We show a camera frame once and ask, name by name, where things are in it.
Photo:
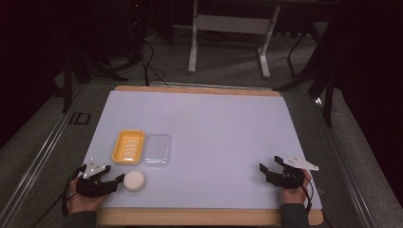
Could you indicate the round white soap bar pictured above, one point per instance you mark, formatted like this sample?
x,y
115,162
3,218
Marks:
x,y
134,180

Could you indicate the person's left hand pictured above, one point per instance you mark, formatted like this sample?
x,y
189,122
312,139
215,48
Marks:
x,y
83,201

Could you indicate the white table mat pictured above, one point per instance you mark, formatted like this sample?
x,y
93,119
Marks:
x,y
202,148

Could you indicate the clear plastic container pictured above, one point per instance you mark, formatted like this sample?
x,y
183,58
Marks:
x,y
156,150

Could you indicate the person's right hand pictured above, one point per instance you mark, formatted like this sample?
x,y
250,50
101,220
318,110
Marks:
x,y
295,191

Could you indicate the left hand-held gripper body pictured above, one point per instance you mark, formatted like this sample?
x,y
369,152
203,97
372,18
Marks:
x,y
90,182

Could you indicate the white metal desk frame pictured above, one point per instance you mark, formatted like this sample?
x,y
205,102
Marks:
x,y
233,38

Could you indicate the yellow soap dish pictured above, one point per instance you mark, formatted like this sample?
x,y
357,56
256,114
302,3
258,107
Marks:
x,y
128,147

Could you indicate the black tripod stand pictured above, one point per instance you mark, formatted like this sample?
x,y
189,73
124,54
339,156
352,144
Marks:
x,y
316,72

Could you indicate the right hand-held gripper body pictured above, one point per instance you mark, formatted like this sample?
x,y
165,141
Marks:
x,y
291,172

